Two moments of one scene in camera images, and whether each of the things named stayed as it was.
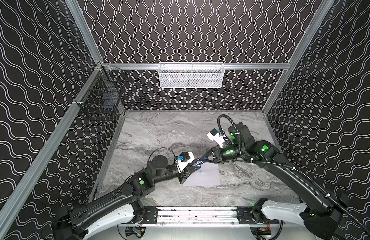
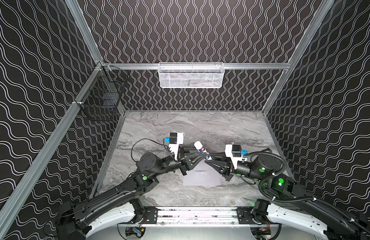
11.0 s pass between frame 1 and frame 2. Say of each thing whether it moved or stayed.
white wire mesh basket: stayed
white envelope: stayed
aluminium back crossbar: stayed
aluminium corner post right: stayed
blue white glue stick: moved
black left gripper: moved
